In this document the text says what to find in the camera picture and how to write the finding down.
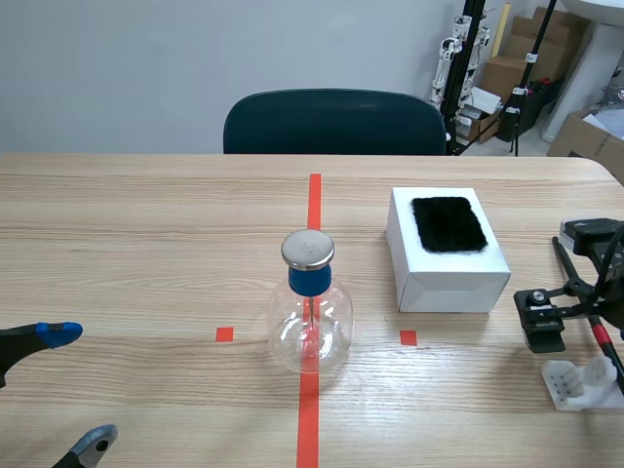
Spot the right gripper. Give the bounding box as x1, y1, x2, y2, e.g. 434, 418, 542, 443
513, 253, 624, 354

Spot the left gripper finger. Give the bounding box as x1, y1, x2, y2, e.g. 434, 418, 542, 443
48, 423, 120, 468
0, 321, 85, 389

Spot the open brown cardboard box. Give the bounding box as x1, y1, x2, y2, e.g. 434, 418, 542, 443
545, 108, 624, 187

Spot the small brown cardboard box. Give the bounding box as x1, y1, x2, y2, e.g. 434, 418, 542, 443
480, 55, 533, 99

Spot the large brown cardboard box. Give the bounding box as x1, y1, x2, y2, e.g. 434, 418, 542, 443
509, 6, 592, 67

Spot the white moulded stand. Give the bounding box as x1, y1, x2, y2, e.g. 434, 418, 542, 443
540, 355, 624, 413

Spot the patch of black fur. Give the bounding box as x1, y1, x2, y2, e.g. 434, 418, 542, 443
410, 195, 490, 254

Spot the clear glass flask blue stopper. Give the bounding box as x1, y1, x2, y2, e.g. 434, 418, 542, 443
268, 229, 356, 375

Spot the black tripod pole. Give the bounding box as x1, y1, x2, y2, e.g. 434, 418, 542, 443
501, 0, 560, 157

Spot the dark blue chair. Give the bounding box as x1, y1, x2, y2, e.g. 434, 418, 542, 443
222, 88, 449, 156

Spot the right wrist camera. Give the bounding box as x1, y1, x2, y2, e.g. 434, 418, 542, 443
559, 217, 624, 255

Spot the black metal rail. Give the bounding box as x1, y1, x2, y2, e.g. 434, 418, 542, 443
440, 0, 488, 157

